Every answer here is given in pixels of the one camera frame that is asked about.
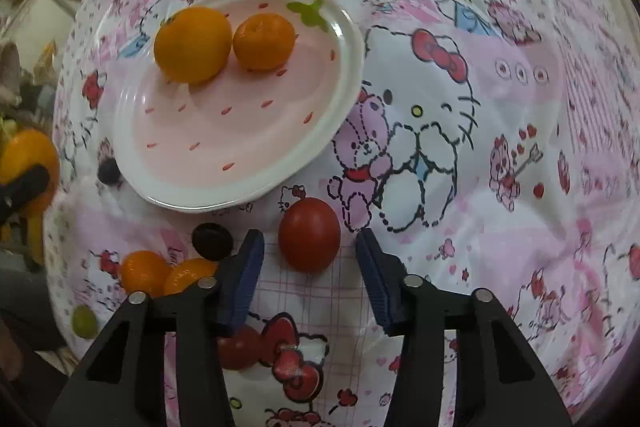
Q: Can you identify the dark cloth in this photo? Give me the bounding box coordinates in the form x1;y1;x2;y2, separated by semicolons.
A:
0;268;73;358

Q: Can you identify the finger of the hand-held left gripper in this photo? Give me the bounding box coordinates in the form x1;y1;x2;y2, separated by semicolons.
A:
0;166;52;214

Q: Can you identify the small red cherry tomato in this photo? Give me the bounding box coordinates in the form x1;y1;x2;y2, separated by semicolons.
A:
217;323;262;371

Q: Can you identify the small orange kumquat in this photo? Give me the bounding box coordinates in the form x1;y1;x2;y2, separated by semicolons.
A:
163;258;219;297
120;250;172;298

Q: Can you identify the pink cartoon printed tablecloth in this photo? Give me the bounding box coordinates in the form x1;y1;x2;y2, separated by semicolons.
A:
44;0;640;427

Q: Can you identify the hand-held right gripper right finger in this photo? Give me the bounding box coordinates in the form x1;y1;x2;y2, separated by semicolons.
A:
356;228;573;427

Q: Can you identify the pink strawberry-shaped plate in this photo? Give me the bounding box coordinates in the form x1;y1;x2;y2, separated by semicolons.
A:
112;0;367;212

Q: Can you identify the small mandarin orange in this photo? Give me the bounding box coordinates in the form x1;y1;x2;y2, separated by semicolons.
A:
232;13;297;72

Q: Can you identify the orange fruit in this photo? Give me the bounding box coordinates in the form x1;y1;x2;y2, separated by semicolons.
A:
0;129;61;214

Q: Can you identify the dark purple grape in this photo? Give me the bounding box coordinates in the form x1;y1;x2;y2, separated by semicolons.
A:
97;158;121;186
192;222;234;260

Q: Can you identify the green grape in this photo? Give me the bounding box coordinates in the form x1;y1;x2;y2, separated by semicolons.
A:
71;305;99;339

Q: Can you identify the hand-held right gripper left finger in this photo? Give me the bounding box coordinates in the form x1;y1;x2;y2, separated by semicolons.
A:
47;229;265;427

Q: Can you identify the large orange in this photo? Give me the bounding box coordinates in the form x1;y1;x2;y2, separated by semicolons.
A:
153;6;234;84

